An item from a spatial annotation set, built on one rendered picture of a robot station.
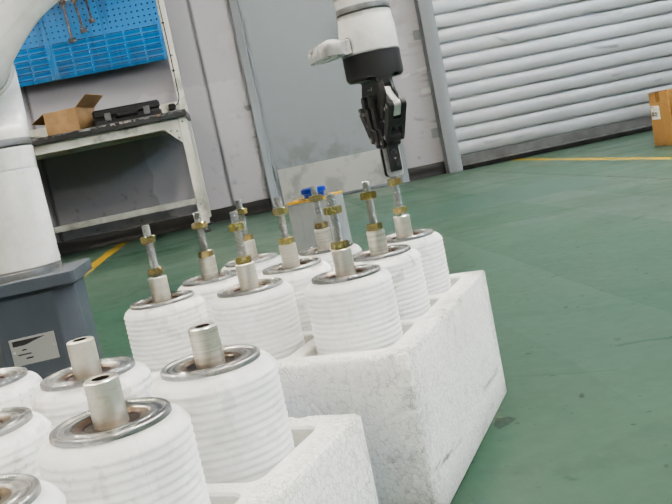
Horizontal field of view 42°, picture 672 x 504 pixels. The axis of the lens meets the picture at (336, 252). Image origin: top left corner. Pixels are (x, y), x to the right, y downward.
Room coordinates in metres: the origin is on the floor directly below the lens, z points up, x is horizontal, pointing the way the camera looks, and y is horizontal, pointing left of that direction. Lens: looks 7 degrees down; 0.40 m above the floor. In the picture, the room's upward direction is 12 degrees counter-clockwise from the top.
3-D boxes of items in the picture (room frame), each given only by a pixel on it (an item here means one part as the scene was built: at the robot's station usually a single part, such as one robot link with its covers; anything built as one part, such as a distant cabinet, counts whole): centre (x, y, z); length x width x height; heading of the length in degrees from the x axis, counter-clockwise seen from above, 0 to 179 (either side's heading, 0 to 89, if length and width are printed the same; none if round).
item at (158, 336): (1.01, 0.21, 0.16); 0.10 x 0.10 x 0.18
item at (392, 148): (1.12, -0.10, 0.37); 0.03 x 0.01 x 0.05; 15
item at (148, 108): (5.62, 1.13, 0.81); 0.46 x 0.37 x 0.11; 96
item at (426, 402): (1.08, 0.06, 0.09); 0.39 x 0.39 x 0.18; 67
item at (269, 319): (0.97, 0.10, 0.16); 0.10 x 0.10 x 0.18
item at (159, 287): (1.01, 0.21, 0.26); 0.02 x 0.02 x 0.03
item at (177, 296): (1.01, 0.21, 0.25); 0.08 x 0.08 x 0.01
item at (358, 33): (1.13, -0.08, 0.53); 0.11 x 0.09 x 0.06; 105
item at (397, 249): (1.03, -0.05, 0.25); 0.08 x 0.08 x 0.01
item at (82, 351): (0.68, 0.22, 0.26); 0.02 x 0.02 x 0.03
